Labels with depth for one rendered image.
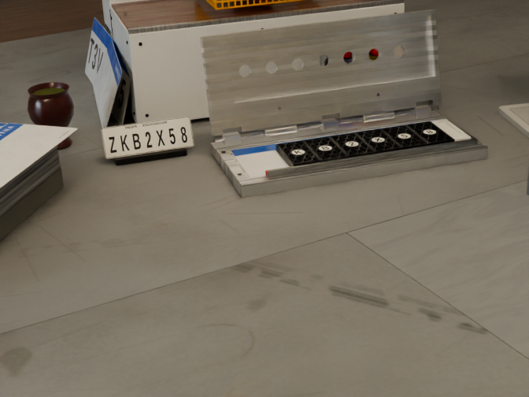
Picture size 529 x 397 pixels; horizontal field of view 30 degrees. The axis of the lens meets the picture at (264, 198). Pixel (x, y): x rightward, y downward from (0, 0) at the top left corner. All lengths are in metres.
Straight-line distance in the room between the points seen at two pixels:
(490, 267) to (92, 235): 0.59
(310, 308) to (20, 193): 0.53
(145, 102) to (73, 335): 0.73
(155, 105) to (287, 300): 0.70
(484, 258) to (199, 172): 0.54
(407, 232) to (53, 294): 0.52
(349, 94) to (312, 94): 0.07
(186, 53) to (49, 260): 0.59
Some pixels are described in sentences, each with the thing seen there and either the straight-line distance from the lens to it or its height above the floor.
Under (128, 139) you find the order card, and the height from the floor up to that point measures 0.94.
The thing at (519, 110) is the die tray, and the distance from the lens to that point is 1.96.
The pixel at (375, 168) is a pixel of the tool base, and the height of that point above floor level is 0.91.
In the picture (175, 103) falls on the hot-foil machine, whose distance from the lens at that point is 1.91.
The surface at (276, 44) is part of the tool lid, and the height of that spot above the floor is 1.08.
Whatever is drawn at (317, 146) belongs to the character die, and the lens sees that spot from 1.70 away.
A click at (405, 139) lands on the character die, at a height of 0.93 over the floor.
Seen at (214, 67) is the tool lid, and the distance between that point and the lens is 1.73.
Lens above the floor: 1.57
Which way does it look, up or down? 25 degrees down
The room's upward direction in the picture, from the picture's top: 2 degrees counter-clockwise
